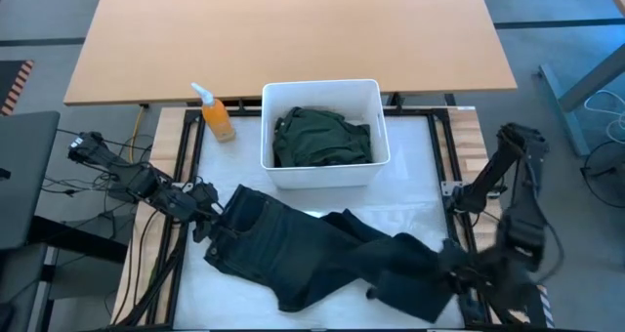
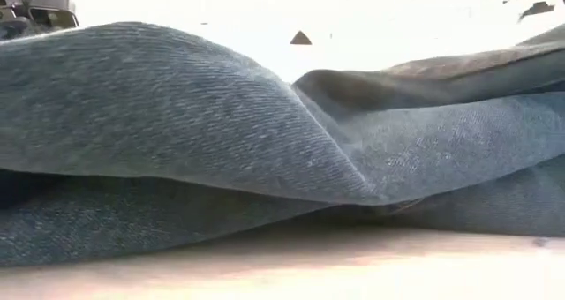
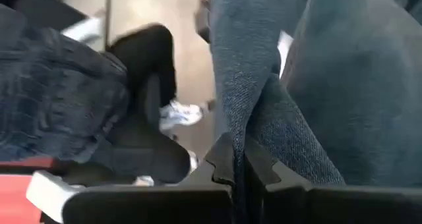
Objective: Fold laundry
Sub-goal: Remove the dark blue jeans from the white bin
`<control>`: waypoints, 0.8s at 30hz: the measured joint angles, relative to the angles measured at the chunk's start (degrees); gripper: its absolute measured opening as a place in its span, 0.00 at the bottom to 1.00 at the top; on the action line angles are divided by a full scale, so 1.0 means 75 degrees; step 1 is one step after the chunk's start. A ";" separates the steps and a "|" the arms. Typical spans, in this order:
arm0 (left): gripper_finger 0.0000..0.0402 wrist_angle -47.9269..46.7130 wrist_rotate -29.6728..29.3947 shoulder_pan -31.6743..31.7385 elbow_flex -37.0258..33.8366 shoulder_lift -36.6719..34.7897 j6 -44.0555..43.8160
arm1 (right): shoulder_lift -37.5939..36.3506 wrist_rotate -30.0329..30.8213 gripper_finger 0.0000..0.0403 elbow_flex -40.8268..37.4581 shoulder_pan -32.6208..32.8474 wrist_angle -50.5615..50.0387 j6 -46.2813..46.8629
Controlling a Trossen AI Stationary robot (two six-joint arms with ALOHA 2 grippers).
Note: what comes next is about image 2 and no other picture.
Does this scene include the blue denim jeans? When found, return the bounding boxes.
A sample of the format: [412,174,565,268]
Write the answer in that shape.
[0,21,565,268]

